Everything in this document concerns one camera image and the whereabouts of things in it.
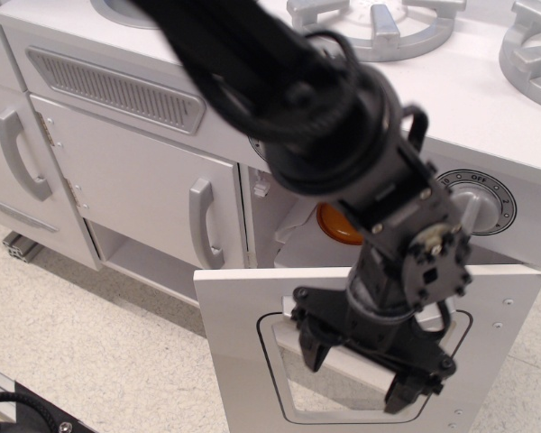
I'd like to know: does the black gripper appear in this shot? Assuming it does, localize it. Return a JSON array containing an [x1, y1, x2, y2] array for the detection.
[[291, 287, 456, 414]]

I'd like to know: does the white oven door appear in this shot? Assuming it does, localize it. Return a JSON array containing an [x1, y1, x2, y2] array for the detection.
[[194, 264, 541, 432]]

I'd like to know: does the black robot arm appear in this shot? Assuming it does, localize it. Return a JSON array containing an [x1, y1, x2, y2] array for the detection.
[[140, 1, 471, 414]]

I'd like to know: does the orange toy food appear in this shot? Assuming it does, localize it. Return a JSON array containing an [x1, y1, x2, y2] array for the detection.
[[316, 203, 363, 245]]

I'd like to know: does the grey right timer knob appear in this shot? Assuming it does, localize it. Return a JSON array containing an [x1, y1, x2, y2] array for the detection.
[[437, 169, 517, 236]]

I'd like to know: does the grey timer knob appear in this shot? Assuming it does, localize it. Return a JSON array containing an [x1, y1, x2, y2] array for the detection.
[[248, 136, 268, 162], [437, 169, 517, 236]]

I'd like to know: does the grey left timer knob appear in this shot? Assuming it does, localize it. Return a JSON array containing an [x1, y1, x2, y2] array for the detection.
[[248, 136, 268, 162]]

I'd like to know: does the white cabinet door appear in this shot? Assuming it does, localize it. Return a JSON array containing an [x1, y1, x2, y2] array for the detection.
[[31, 96, 246, 290], [0, 86, 101, 270]]

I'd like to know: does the silver left stove burner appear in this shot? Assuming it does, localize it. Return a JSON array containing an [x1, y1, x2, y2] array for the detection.
[[286, 1, 467, 62]]

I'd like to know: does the silver stove burner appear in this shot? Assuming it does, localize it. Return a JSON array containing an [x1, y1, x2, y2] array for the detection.
[[499, 1, 541, 105], [286, 1, 467, 62]]

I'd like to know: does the white toy kitchen unit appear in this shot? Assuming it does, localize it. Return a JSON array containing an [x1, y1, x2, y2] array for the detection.
[[0, 1, 541, 432]]

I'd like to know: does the grey vent grille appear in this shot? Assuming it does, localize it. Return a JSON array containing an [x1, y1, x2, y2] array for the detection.
[[26, 47, 206, 134]]

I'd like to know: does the silver right stove burner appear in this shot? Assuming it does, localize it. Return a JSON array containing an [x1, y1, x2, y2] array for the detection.
[[499, 1, 541, 105]]

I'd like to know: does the white far left cabinet door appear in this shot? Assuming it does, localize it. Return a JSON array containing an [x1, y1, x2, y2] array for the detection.
[[0, 86, 101, 270]]

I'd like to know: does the silver toy sink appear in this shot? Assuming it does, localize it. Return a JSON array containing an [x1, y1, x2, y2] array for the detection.
[[90, 0, 159, 30]]

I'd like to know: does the grey cabinet door handle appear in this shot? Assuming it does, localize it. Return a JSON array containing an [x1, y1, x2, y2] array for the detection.
[[188, 178, 225, 269]]

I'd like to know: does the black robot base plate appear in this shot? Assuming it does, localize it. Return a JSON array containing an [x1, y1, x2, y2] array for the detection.
[[0, 385, 96, 433]]

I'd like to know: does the aluminium frame extrusion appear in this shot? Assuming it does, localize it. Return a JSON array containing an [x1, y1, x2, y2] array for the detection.
[[3, 232, 43, 263]]

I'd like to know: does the grey far left handle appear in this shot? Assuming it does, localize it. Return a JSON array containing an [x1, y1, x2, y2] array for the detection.
[[0, 108, 52, 202]]

